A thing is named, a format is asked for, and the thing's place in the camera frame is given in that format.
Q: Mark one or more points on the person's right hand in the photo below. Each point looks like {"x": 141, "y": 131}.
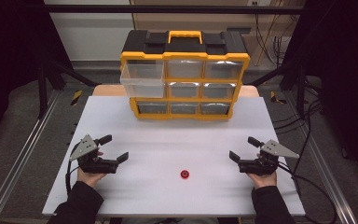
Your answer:
{"x": 264, "y": 179}

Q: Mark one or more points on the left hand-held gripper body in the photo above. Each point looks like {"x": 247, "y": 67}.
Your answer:
{"x": 98, "y": 165}

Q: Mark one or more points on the person's left hand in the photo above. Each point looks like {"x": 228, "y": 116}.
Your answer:
{"x": 90, "y": 179}

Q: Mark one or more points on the black metal stand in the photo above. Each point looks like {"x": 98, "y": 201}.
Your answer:
{"x": 300, "y": 90}
{"x": 43, "y": 93}

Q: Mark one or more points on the dark curtain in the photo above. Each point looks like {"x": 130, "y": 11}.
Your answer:
{"x": 348, "y": 77}
{"x": 9, "y": 62}

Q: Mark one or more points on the aluminium rail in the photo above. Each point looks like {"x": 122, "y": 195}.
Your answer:
{"x": 21, "y": 146}
{"x": 323, "y": 165}

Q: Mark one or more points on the group of closed clear drawers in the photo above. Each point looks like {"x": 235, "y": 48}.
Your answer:
{"x": 185, "y": 90}

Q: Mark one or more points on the black horizontal bar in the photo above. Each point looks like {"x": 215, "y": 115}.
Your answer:
{"x": 167, "y": 8}

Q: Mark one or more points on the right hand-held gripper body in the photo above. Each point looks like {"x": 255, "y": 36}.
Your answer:
{"x": 256, "y": 167}

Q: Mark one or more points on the yellow black organizer cabinet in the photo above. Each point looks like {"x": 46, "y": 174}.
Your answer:
{"x": 185, "y": 56}

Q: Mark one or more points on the yellow black tape marker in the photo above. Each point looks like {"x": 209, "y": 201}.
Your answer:
{"x": 275, "y": 98}
{"x": 76, "y": 97}

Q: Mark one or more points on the clear plastic drawer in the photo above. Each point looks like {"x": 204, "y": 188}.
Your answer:
{"x": 143, "y": 81}

